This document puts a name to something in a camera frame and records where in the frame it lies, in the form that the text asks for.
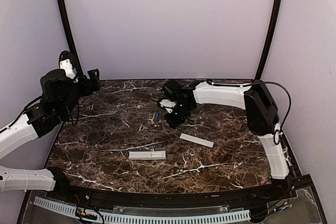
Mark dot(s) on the right black frame post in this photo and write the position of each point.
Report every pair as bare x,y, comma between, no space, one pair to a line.
268,39

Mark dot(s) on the left black frame post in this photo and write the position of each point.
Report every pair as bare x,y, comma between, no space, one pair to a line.
68,34

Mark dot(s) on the white battery cover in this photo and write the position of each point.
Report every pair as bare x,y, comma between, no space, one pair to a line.
196,140

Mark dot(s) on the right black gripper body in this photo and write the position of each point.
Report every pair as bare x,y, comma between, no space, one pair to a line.
181,113

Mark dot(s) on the white slotted cable duct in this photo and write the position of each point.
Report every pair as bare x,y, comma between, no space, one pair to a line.
144,215

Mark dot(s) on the white remote control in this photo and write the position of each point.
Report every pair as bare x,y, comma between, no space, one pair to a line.
147,155

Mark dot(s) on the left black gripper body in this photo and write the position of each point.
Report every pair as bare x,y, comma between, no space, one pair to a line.
88,89

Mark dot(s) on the black front rail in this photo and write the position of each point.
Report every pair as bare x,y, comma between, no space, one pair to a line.
249,197

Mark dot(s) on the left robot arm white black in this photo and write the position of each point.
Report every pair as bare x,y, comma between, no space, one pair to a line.
62,89

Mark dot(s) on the black frame post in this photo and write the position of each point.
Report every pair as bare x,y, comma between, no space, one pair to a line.
268,39
68,34

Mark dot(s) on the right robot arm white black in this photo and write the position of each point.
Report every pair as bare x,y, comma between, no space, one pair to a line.
255,98

